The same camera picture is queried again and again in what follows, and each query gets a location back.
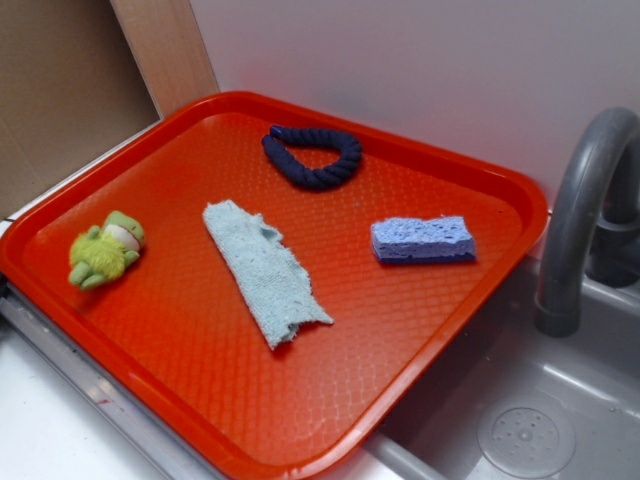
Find light blue folded cloth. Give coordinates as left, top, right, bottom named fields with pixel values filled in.
left=203, top=200, right=334, bottom=350

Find grey plastic sink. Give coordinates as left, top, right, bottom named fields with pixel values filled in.
left=365, top=260, right=639, bottom=479

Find dark blue rope ring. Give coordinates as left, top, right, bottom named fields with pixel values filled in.
left=261, top=124, right=363, bottom=193

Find green plush frog toy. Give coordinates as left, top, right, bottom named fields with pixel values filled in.
left=68, top=211, right=146, bottom=291

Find orange plastic tray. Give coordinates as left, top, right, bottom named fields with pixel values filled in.
left=1, top=92, right=548, bottom=479

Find blue sponge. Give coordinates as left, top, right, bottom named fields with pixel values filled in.
left=370, top=216, right=476, bottom=264

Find grey plastic faucet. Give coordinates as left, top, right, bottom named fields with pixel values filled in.
left=535, top=107, right=639, bottom=337

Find brown cardboard panel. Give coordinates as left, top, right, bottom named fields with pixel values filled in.
left=1, top=1, right=158, bottom=217

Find light wooden board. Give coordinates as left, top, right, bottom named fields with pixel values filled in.
left=111, top=0, right=219, bottom=118

